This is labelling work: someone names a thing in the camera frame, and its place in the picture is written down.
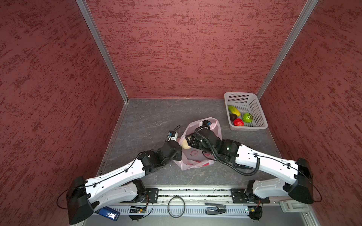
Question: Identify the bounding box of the blue black box device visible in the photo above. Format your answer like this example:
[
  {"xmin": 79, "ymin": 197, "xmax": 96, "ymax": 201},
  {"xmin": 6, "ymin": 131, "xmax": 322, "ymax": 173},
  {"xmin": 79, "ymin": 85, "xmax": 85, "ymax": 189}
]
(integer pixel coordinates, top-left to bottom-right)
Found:
[{"xmin": 95, "ymin": 207, "xmax": 120, "ymax": 221}]

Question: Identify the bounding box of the black stapler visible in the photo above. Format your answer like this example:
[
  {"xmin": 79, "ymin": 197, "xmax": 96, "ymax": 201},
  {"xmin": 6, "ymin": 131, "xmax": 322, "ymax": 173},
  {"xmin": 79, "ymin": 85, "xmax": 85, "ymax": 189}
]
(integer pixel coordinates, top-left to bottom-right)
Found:
[{"xmin": 205, "ymin": 203, "xmax": 226, "ymax": 215}]

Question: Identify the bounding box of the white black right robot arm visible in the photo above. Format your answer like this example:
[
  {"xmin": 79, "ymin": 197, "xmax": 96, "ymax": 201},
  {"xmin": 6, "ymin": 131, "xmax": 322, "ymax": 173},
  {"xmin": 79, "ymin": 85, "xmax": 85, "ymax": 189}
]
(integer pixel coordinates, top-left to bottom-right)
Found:
[{"xmin": 185, "ymin": 127, "xmax": 315, "ymax": 204}]

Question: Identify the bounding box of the green spotted custard apple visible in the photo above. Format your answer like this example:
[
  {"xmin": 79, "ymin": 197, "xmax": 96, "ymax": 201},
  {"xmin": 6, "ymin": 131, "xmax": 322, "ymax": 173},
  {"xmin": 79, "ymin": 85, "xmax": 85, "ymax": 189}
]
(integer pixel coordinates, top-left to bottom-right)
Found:
[{"xmin": 242, "ymin": 113, "xmax": 254, "ymax": 123}]

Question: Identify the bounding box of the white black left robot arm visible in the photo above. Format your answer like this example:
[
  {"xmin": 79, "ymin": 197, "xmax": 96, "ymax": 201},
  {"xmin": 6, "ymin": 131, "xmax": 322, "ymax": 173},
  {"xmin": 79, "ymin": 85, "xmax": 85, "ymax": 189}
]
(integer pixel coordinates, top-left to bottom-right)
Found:
[{"xmin": 66, "ymin": 140, "xmax": 182, "ymax": 225}]

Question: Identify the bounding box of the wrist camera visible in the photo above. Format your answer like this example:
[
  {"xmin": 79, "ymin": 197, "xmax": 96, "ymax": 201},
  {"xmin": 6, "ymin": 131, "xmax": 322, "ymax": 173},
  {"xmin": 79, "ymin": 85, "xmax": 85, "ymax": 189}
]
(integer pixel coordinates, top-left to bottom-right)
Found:
[
  {"xmin": 166, "ymin": 131, "xmax": 178, "ymax": 141},
  {"xmin": 202, "ymin": 120, "xmax": 212, "ymax": 126}
]

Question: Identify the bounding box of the white perforated plastic basket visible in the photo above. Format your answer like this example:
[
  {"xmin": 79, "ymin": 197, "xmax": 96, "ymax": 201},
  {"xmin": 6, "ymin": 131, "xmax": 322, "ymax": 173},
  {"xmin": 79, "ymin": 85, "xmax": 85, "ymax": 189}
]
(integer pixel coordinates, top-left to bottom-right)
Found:
[{"xmin": 224, "ymin": 92, "xmax": 268, "ymax": 132}]

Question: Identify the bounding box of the small circuit board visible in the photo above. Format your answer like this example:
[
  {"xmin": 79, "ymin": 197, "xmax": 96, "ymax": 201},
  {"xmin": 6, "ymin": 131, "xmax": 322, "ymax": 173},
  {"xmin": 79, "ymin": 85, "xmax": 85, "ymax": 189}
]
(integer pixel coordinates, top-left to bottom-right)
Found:
[
  {"xmin": 129, "ymin": 206, "xmax": 147, "ymax": 214},
  {"xmin": 248, "ymin": 206, "xmax": 263, "ymax": 221}
]

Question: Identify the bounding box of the black desk calculator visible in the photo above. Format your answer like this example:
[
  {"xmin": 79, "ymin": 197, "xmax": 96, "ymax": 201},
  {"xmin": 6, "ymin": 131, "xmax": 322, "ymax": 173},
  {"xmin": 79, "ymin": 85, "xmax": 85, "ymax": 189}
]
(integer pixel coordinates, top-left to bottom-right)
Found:
[{"xmin": 233, "ymin": 163, "xmax": 254, "ymax": 170}]

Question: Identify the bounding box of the pale yellow fruit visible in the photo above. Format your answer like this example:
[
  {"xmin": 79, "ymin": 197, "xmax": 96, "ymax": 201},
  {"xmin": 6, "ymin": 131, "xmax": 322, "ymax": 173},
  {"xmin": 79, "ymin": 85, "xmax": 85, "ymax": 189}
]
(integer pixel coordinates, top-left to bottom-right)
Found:
[{"xmin": 181, "ymin": 138, "xmax": 192, "ymax": 150}]

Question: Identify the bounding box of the aluminium corner post left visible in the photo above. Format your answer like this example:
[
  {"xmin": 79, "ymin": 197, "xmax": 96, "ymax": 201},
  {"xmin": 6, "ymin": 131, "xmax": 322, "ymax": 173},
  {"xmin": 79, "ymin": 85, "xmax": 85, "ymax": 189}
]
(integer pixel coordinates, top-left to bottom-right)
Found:
[{"xmin": 76, "ymin": 0, "xmax": 129, "ymax": 104}]

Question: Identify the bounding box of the left small circuit board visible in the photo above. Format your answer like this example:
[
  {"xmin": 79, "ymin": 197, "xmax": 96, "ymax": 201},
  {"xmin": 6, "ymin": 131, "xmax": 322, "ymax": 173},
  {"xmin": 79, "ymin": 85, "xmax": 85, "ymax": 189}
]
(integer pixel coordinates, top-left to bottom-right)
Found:
[{"xmin": 129, "ymin": 206, "xmax": 147, "ymax": 214}]

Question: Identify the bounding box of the red fruit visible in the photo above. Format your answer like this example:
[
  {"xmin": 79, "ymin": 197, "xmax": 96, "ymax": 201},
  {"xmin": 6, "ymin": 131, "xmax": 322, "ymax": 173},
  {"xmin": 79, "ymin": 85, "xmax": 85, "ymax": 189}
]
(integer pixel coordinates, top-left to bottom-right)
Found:
[{"xmin": 233, "ymin": 118, "xmax": 244, "ymax": 126}]

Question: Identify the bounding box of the aluminium corner post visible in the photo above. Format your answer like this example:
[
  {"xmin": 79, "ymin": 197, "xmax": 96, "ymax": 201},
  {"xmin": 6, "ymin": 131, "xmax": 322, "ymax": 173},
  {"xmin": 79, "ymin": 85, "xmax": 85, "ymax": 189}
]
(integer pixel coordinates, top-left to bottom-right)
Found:
[
  {"xmin": 76, "ymin": 0, "xmax": 129, "ymax": 104},
  {"xmin": 257, "ymin": 0, "xmax": 318, "ymax": 100}
]

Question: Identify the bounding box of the yellow green mango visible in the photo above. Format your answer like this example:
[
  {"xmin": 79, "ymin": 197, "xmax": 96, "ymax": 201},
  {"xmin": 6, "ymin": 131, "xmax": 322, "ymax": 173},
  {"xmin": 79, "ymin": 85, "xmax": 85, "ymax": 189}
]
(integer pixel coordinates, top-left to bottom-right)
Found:
[{"xmin": 228, "ymin": 105, "xmax": 241, "ymax": 117}]

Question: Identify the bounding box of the right small circuit board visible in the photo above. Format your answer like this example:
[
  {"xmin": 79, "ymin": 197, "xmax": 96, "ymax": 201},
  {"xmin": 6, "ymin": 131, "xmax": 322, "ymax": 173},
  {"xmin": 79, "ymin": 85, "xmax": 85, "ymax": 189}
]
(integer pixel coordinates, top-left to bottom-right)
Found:
[{"xmin": 248, "ymin": 206, "xmax": 263, "ymax": 221}]

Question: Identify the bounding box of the aluminium front rail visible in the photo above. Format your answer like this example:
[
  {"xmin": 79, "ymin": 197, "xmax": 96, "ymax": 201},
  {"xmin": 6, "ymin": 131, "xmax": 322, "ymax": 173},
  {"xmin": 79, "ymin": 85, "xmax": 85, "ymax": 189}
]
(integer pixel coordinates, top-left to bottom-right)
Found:
[{"xmin": 76, "ymin": 186, "xmax": 312, "ymax": 218}]

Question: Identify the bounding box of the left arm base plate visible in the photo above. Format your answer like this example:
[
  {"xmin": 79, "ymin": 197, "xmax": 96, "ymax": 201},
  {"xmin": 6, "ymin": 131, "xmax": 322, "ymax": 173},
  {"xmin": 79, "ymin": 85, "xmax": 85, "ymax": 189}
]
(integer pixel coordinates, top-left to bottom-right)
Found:
[{"xmin": 142, "ymin": 188, "xmax": 159, "ymax": 204}]

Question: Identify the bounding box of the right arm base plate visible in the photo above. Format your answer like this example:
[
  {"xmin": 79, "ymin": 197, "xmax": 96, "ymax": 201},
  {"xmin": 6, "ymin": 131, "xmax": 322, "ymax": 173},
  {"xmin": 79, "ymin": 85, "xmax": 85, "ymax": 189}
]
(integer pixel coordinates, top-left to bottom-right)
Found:
[{"xmin": 231, "ymin": 188, "xmax": 270, "ymax": 204}]

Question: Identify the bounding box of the dark brown round fruit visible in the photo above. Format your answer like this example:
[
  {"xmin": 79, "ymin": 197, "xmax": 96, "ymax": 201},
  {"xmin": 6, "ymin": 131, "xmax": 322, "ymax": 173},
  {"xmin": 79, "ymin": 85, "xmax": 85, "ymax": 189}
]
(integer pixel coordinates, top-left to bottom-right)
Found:
[{"xmin": 229, "ymin": 114, "xmax": 238, "ymax": 122}]

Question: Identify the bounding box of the aluminium corner post right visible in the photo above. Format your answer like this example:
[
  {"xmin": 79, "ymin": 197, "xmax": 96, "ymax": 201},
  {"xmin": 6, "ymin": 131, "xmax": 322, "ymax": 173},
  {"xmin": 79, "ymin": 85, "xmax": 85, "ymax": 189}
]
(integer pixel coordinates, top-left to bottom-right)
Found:
[{"xmin": 257, "ymin": 0, "xmax": 318, "ymax": 100}]

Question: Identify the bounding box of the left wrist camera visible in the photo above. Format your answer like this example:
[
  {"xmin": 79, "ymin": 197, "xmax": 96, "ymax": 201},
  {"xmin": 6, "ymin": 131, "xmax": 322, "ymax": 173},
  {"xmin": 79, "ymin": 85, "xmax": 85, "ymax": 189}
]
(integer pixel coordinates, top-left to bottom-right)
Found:
[{"xmin": 166, "ymin": 131, "xmax": 178, "ymax": 141}]

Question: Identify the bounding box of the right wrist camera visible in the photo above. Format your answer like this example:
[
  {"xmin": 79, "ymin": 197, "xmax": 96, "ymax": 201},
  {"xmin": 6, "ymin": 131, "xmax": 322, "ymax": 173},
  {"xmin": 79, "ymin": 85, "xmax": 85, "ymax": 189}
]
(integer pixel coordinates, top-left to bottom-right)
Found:
[{"xmin": 202, "ymin": 120, "xmax": 212, "ymax": 126}]

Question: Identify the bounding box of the pink printed plastic bag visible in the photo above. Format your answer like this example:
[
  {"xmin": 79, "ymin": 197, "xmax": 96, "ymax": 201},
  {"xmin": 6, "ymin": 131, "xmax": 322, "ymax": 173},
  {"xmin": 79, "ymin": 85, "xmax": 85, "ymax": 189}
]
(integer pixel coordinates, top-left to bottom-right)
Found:
[{"xmin": 173, "ymin": 117, "xmax": 222, "ymax": 170}]

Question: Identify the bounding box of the grey plastic holder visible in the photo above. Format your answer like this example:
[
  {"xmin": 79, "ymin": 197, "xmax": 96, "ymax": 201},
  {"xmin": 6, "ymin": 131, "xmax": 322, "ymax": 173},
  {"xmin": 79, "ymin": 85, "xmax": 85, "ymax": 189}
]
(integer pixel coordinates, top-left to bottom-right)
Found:
[{"xmin": 279, "ymin": 200, "xmax": 310, "ymax": 213}]

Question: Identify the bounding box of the black cable loop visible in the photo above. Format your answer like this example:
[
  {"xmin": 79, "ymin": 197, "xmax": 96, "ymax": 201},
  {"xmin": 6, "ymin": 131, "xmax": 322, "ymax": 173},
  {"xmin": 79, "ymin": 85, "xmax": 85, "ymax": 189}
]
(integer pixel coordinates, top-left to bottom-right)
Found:
[{"xmin": 167, "ymin": 195, "xmax": 186, "ymax": 218}]

